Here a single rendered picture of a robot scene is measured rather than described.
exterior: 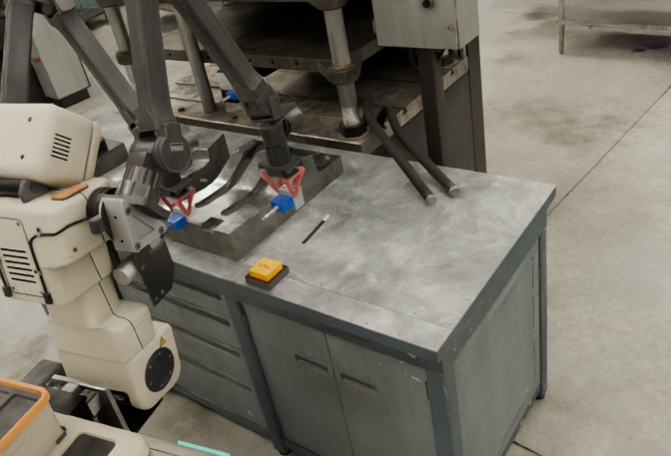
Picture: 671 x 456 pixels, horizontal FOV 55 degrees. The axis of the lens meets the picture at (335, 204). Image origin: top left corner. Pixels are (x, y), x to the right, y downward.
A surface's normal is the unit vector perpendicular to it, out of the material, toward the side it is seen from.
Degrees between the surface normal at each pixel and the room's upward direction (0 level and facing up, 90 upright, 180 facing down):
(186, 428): 0
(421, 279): 0
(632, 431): 0
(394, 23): 90
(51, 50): 90
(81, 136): 90
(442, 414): 90
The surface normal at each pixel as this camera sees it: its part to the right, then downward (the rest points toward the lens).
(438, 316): -0.17, -0.85
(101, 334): -0.40, 0.41
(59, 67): 0.73, 0.24
